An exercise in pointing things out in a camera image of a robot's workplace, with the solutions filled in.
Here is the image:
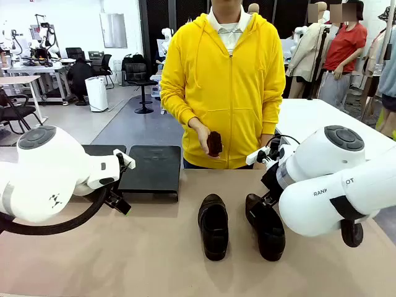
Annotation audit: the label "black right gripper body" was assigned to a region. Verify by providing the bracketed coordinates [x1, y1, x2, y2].
[261, 162, 288, 199]

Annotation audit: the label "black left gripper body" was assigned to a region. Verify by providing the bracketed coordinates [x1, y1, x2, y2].
[105, 153, 131, 207]

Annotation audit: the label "black leather strap shoe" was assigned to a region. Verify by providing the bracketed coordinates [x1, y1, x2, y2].
[197, 193, 230, 262]
[245, 193, 286, 262]

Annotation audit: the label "yellow-sleeved right forearm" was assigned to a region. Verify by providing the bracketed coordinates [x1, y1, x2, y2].
[160, 89, 202, 127]

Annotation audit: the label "yellow-sleeved left forearm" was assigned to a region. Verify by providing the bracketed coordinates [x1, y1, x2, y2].
[261, 92, 286, 137]

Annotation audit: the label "person's left hand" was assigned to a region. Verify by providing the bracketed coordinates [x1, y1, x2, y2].
[259, 132, 276, 149]

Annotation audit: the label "person's right hand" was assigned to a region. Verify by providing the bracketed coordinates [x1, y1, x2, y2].
[187, 117, 222, 160]

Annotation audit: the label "white folding table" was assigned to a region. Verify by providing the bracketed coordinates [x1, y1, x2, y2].
[274, 98, 396, 161]

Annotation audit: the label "person in yellow hoodie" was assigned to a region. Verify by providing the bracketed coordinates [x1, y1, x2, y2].
[160, 0, 286, 170]

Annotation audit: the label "white air purifier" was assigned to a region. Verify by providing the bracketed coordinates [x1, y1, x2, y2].
[85, 77, 109, 113]

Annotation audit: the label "yellow-green object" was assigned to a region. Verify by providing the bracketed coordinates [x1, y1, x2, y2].
[375, 108, 387, 131]

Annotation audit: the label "black bar stool chair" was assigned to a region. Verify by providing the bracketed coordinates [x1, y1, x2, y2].
[125, 62, 159, 114]

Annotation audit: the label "person in black clothes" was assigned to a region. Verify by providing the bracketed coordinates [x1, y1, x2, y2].
[67, 60, 95, 106]

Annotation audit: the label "black folding office chair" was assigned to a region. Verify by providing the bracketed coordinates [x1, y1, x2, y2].
[0, 89, 44, 137]

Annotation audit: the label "mannequin in beige coat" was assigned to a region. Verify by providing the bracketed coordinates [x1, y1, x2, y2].
[285, 1, 332, 100]

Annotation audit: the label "black mesh office chair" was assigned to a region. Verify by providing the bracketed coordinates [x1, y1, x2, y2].
[100, 54, 114, 89]
[65, 47, 86, 61]

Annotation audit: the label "black bags pile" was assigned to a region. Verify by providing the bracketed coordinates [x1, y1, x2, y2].
[122, 53, 146, 72]

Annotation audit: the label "beige-top white-leg desk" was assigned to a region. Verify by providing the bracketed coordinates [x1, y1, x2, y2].
[0, 75, 49, 123]

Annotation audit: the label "grey lab work desk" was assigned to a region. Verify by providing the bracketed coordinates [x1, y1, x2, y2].
[2, 58, 77, 106]

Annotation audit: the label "tall black tripod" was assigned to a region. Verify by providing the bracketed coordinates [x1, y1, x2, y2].
[307, 24, 330, 101]

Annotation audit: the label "white slanted pole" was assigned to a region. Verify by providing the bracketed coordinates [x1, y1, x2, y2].
[379, 0, 396, 67]

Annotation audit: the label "black hat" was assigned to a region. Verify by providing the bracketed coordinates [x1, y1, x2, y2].
[377, 6, 396, 22]

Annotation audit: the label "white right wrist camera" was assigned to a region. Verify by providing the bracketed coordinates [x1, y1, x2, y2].
[246, 147, 270, 165]

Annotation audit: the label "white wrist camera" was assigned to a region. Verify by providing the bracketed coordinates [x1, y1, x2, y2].
[246, 147, 270, 165]
[113, 148, 136, 170]

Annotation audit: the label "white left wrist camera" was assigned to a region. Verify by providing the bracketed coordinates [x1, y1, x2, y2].
[113, 148, 136, 170]

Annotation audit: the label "grey framed wall panel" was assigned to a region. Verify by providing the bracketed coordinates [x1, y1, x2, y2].
[99, 12, 128, 49]

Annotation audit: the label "white lab robot black hoses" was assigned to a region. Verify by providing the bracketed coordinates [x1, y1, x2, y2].
[30, 14, 61, 59]

